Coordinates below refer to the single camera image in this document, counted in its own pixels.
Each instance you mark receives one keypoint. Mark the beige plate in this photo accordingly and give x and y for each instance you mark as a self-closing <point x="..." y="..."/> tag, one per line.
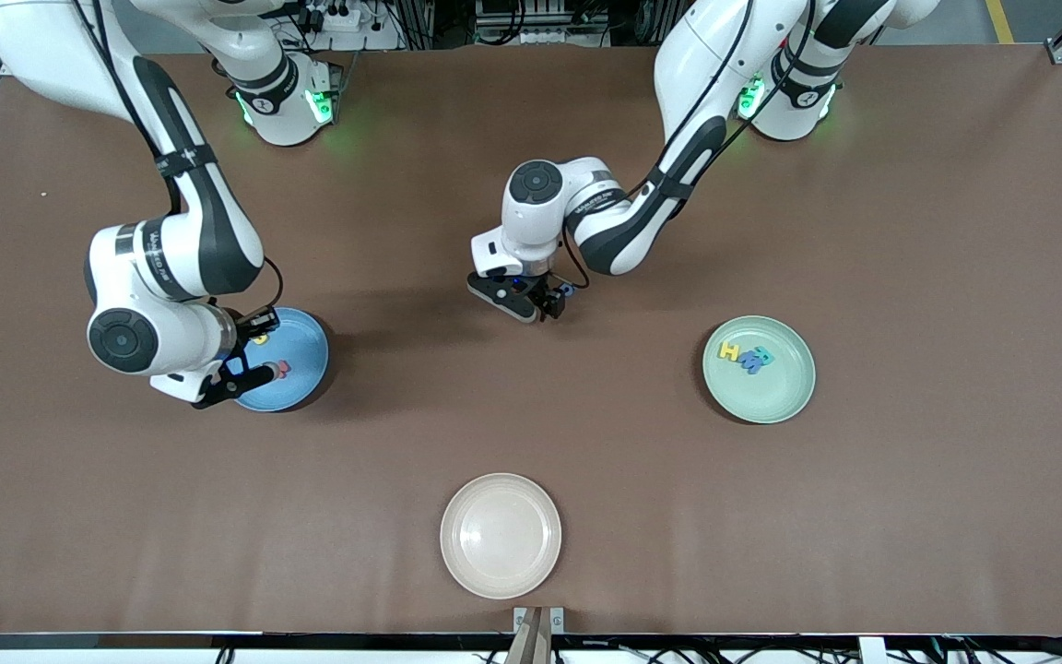
<point x="501" y="536"/>

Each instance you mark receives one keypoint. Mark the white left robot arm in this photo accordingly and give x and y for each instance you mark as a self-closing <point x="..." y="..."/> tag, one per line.
<point x="706" y="55"/>

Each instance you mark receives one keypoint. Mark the blue foam letter W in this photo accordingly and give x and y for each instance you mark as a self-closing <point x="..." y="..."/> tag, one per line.
<point x="752" y="361"/>

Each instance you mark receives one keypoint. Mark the teal foam letter R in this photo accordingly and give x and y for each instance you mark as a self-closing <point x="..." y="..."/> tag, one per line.
<point x="766" y="352"/>

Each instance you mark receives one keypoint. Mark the white power strip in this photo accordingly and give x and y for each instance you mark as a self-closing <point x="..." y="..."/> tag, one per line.
<point x="342" y="14"/>

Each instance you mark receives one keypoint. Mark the yellow foam letter H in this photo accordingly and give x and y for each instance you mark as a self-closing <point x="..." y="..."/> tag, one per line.
<point x="729" y="350"/>

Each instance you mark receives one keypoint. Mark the blue plate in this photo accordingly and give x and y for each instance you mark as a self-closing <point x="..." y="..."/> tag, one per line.
<point x="305" y="346"/>

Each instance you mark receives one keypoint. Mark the pale green plate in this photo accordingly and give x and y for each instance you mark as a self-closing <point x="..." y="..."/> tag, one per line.
<point x="759" y="397"/>

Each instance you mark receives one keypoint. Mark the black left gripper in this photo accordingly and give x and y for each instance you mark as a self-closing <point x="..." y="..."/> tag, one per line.
<point x="548" y="297"/>

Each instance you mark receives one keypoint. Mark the metal table edge bracket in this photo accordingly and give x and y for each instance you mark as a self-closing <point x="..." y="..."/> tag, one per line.
<point x="522" y="620"/>

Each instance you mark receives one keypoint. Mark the metal rack device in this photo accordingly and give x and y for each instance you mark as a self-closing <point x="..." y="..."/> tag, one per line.
<point x="531" y="18"/>

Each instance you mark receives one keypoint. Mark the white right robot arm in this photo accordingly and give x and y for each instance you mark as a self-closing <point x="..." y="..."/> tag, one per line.
<point x="204" y="231"/>

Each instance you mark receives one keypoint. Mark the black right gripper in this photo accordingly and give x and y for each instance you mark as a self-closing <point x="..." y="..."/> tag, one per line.
<point x="248" y="330"/>

